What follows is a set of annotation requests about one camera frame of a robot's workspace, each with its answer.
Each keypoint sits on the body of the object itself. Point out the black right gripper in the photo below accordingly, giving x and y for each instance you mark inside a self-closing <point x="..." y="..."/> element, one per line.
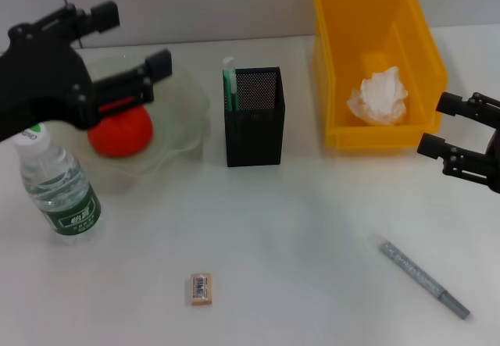
<point x="494" y="154"/>

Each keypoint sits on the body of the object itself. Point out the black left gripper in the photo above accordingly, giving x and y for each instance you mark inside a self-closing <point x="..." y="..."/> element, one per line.
<point x="43" y="88"/>

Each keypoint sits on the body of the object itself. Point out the white paper ball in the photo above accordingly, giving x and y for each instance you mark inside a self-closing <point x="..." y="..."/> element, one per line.
<point x="381" y="96"/>

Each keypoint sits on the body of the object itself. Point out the orange fruit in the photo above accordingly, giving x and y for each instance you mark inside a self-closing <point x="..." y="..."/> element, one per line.
<point x="125" y="135"/>

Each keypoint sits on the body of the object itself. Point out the grey glitter pen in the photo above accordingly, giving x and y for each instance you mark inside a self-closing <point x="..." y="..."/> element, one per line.
<point x="422" y="277"/>

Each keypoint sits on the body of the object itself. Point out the clear green-label water bottle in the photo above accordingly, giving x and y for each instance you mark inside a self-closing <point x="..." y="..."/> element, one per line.
<point x="62" y="190"/>

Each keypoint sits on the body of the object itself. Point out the beige eraser with barcode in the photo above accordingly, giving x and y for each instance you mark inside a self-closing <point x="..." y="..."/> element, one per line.
<point x="201" y="289"/>

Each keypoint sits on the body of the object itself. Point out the translucent glass fruit plate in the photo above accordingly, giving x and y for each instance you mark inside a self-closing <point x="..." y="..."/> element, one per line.
<point x="179" y="100"/>

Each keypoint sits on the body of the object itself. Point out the black mesh pen holder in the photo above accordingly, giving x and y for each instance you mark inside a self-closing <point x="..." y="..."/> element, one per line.
<point x="254" y="139"/>

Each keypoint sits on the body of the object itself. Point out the yellow plastic bin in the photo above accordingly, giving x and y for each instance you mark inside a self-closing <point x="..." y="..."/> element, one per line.
<point x="336" y="68"/>

